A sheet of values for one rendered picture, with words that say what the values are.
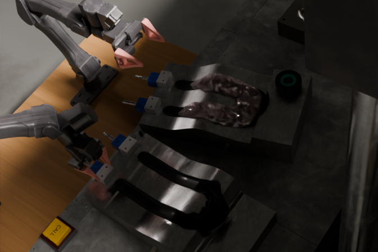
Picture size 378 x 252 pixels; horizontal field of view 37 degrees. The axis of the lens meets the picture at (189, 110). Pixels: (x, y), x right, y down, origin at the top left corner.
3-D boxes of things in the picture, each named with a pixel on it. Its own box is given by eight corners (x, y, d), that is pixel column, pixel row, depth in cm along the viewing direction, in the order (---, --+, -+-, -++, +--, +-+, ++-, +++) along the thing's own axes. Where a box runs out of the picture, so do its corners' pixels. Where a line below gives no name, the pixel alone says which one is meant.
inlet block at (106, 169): (78, 169, 173) (72, 161, 169) (89, 157, 175) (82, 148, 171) (108, 189, 167) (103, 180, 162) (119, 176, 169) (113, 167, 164)
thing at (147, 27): (167, 26, 150) (140, 14, 154) (151, 44, 147) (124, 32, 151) (171, 43, 155) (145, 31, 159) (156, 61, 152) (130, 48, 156)
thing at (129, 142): (100, 143, 177) (95, 134, 173) (111, 131, 179) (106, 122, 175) (131, 161, 171) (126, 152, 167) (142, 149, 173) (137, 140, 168)
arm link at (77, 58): (104, 68, 189) (39, -8, 174) (91, 82, 187) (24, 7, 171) (95, 68, 194) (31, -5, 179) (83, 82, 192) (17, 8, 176)
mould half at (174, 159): (92, 206, 172) (77, 185, 161) (144, 143, 182) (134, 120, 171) (225, 298, 148) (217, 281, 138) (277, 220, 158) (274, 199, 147)
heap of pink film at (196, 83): (175, 120, 177) (170, 106, 171) (193, 77, 186) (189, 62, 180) (253, 136, 169) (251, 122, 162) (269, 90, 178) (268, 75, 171)
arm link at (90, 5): (112, -4, 150) (80, -18, 156) (91, 17, 147) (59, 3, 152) (122, 26, 160) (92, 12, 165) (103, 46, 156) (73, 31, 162)
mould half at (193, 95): (142, 132, 184) (134, 113, 176) (170, 71, 197) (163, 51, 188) (292, 164, 168) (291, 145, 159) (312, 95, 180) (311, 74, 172)
